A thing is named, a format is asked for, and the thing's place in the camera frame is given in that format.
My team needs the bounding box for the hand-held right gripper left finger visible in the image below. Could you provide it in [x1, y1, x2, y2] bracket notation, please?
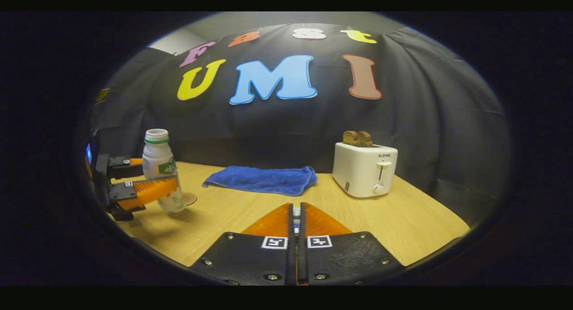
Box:
[190, 202, 297, 286]

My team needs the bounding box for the blue towel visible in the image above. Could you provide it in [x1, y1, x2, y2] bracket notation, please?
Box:
[202, 166, 318, 197]

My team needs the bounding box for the white plastic water bottle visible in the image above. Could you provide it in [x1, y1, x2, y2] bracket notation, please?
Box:
[142, 129, 187, 213]

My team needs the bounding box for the black backdrop cloth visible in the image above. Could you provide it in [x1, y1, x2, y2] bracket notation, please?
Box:
[90, 23, 511, 225]

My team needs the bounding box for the white toaster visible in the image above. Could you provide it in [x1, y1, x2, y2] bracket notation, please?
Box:
[332, 142, 398, 198]

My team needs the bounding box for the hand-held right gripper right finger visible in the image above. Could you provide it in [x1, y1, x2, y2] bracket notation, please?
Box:
[298, 202, 406, 286]

